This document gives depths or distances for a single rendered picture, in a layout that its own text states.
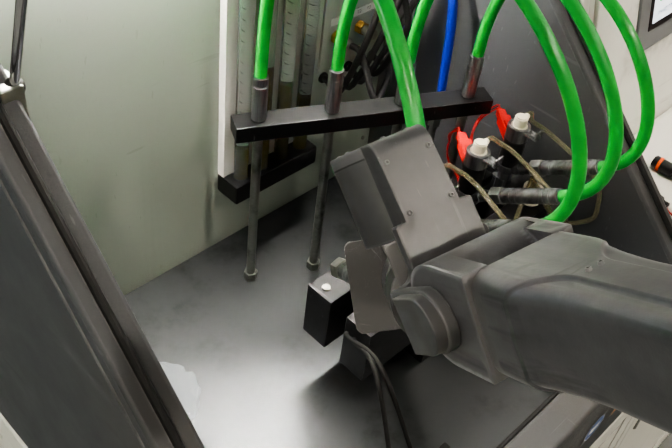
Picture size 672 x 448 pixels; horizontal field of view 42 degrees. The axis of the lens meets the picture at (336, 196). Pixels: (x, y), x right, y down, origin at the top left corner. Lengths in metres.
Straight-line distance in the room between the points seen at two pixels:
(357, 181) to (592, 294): 0.19
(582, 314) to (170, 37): 0.70
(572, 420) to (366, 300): 0.42
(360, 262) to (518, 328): 0.23
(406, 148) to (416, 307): 0.10
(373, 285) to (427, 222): 0.13
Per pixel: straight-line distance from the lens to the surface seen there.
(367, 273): 0.61
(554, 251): 0.41
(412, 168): 0.49
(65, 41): 0.90
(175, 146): 1.07
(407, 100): 0.62
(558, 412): 0.98
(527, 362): 0.40
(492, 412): 1.10
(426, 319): 0.43
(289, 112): 1.02
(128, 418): 0.71
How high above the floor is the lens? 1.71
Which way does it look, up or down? 42 degrees down
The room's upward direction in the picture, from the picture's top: 8 degrees clockwise
